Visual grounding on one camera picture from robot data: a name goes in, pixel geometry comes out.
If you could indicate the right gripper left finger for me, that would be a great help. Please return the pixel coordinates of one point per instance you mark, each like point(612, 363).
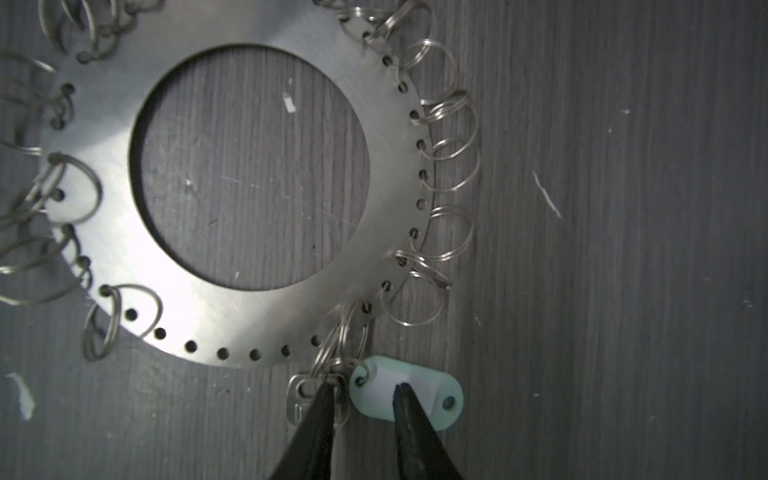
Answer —
point(309, 455)

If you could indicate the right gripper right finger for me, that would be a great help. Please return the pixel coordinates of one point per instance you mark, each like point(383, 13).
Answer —
point(420, 453)

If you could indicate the pale green key tag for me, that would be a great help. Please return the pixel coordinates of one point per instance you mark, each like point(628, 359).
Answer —
point(372, 388)

